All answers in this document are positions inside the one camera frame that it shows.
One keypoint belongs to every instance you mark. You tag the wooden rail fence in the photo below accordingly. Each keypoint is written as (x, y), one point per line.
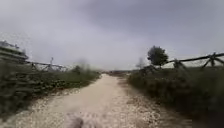
(200, 58)
(46, 65)

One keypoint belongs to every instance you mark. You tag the dark overgrown verge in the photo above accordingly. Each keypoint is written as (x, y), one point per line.
(180, 88)

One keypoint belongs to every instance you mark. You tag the building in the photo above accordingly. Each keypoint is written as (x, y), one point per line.
(11, 53)

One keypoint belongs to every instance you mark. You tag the robot's own part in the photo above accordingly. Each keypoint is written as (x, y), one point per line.
(75, 122)

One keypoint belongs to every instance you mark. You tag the round dark tree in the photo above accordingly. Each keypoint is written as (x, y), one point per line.
(157, 56)

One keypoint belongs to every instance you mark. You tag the pale gravel path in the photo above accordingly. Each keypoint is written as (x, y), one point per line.
(100, 103)

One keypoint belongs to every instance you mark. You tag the green overgrown verge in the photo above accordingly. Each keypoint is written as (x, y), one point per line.
(30, 83)

